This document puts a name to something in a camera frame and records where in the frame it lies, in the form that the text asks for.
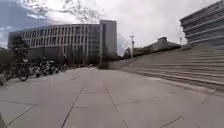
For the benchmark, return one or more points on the lamp pole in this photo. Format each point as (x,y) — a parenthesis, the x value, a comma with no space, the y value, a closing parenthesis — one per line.
(132,46)

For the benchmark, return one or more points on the grey concrete slab pavement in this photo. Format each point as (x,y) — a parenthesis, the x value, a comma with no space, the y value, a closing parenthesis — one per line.
(100,103)

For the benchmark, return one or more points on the low distant building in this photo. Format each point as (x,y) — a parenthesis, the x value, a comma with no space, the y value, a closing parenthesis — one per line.
(156,46)

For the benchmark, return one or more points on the large curved glass-fronted building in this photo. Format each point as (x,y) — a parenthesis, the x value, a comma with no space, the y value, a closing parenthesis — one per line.
(66,41)

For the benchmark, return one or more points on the wide grey concrete steps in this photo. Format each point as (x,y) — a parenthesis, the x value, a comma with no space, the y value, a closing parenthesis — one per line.
(186,65)

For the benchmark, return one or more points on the row of parked bicycles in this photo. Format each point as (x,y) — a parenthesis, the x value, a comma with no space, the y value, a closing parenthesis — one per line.
(36,69)

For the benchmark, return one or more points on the dark tree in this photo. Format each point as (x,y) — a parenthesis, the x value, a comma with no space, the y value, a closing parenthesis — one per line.
(19,48)

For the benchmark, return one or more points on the grey building with horizontal bands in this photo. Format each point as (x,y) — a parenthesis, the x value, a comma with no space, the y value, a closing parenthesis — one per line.
(205,25)

